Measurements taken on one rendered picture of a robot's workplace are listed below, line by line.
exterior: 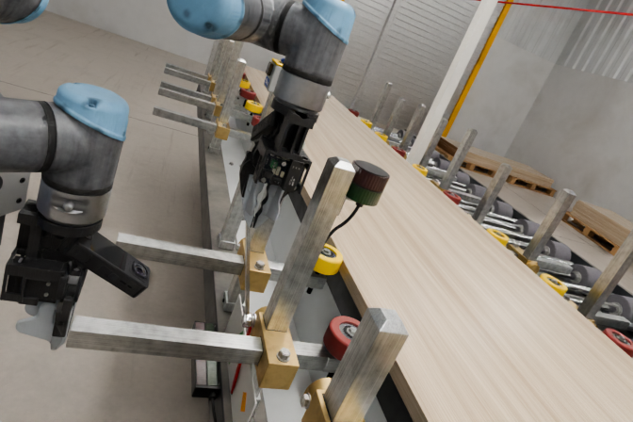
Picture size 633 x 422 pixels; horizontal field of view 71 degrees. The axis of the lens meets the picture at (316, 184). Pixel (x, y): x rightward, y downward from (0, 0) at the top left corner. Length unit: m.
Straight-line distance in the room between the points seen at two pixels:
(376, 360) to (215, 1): 0.40
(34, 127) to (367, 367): 0.40
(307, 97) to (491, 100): 9.81
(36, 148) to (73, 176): 0.06
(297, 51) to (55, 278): 0.41
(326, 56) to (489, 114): 9.89
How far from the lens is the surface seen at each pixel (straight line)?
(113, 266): 0.62
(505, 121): 10.77
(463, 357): 0.90
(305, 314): 1.17
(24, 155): 0.52
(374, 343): 0.47
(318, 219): 0.66
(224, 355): 0.73
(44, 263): 0.63
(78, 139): 0.53
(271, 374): 0.73
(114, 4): 8.33
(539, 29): 10.66
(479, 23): 2.25
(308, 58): 0.62
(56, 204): 0.58
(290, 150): 0.63
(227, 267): 0.94
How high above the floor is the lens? 1.33
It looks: 19 degrees down
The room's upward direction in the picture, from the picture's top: 22 degrees clockwise
